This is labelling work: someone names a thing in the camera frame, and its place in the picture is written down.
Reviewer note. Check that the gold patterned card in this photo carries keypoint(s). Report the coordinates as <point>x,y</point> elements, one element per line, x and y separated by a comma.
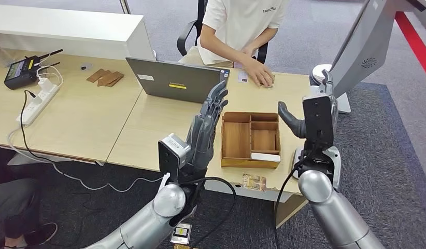
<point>254,182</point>

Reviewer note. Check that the white power strip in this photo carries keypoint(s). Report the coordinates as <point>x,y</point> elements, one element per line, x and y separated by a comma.
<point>34,108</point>

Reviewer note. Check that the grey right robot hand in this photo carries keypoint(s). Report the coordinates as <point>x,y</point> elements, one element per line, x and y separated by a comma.
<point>292,123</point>

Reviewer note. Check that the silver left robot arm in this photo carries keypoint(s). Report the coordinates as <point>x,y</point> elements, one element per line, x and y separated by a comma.
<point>147,225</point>

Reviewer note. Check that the wooden compartment box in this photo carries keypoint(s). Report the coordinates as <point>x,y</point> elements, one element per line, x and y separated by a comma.
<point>237,139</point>

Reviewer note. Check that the black handheld controller with antennas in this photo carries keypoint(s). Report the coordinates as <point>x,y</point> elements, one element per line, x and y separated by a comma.
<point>17,71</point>

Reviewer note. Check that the white and black floor card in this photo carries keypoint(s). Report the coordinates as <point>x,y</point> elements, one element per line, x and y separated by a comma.
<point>181,233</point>

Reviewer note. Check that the white power plug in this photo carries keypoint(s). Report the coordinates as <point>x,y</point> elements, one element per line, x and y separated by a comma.
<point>36,99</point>

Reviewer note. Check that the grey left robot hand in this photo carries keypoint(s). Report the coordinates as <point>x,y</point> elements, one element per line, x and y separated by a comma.
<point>201,144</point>

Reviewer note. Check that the white counter cabinet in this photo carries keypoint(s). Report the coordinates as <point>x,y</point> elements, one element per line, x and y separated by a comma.
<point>68,31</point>

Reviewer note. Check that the gold floor card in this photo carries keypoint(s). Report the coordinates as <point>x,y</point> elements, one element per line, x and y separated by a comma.
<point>183,246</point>

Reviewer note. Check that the grey card reader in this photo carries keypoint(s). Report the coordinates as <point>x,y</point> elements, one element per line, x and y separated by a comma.
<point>296,158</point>

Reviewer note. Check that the white round object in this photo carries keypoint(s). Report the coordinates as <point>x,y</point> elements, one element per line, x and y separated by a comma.
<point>317,70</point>

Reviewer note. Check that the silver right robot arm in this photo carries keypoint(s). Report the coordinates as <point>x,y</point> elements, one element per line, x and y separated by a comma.
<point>336,220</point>

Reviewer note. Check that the black office chair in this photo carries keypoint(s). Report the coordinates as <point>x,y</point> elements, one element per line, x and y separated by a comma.
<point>183,36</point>

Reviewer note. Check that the white ID card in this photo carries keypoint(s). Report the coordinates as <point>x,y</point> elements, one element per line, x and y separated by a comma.
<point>243,77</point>

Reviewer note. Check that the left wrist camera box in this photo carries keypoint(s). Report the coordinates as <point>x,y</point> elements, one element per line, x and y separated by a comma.
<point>173,147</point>

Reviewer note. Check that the grey laptop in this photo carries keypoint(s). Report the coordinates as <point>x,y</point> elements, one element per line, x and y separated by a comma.
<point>171,80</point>

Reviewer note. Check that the metal pole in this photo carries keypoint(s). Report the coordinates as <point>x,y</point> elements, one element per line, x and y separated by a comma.
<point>125,5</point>

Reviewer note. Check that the white usb charger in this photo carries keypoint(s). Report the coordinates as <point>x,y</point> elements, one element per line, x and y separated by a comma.
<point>44,84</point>

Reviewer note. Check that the brown wooden piece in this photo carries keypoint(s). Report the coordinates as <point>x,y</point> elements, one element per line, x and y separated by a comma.
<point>106,79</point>
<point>117,78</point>
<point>94,75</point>

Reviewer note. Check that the round desk grommet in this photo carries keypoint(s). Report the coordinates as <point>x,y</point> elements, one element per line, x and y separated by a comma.
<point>85,66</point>

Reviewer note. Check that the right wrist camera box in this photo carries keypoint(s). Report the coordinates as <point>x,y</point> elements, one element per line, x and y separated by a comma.
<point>317,120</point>

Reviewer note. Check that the seated person in dark trousers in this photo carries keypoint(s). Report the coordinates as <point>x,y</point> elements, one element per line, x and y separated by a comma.
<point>14,199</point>

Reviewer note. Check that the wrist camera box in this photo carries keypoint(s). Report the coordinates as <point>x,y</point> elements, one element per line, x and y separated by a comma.
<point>173,147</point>
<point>317,120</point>

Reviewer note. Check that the person's left hand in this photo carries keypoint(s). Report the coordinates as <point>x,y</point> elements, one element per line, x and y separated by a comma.
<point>248,52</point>

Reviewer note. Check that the white card in box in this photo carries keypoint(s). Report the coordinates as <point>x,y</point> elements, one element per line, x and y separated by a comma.
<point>265,157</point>

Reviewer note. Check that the grey monitor with stand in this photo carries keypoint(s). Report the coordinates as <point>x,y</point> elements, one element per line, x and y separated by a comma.
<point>360,48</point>

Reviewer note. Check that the person's right hand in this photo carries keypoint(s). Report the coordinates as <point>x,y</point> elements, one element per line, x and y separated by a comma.
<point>261,74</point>

